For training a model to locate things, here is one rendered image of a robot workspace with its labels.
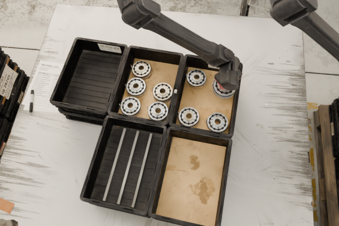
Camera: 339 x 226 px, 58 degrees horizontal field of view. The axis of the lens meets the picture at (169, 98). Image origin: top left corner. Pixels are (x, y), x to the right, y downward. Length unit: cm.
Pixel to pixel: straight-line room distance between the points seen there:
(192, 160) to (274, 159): 43
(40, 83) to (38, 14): 143
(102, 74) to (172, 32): 79
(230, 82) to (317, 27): 35
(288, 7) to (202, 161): 82
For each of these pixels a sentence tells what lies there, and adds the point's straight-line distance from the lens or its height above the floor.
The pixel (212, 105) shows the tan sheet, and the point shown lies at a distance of 156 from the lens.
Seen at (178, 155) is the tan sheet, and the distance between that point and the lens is 148.
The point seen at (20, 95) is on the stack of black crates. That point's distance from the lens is 262.
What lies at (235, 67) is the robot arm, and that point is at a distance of 119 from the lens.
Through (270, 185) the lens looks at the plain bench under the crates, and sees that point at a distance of 163.
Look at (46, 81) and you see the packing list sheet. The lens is 195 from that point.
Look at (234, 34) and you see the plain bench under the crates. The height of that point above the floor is 70.
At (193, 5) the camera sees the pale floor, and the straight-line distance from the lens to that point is 302.
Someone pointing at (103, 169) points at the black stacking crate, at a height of 83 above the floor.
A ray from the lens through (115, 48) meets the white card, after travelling 169.
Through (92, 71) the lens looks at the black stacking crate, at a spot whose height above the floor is 83.
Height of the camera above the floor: 226
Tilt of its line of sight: 65 degrees down
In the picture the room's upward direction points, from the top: 7 degrees counter-clockwise
